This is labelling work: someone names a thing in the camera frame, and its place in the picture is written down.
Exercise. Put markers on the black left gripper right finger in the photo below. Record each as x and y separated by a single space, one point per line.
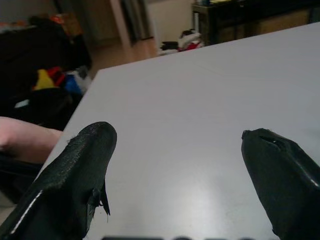
277 180

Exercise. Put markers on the dark wooden sideboard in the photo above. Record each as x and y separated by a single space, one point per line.
250 20

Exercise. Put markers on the yellow and red plush toy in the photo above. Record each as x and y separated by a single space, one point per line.
46 79

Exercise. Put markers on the blue bag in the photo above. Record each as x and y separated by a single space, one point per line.
72 83

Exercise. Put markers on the black folded cloth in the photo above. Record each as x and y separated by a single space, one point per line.
170 46

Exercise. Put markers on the orange box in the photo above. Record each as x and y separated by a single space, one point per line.
66 23

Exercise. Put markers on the pile of clothes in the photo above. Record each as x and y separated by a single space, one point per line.
191 41

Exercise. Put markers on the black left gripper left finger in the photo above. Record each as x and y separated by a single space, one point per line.
75 180

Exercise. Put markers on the person's bare leg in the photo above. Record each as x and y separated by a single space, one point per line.
22 138

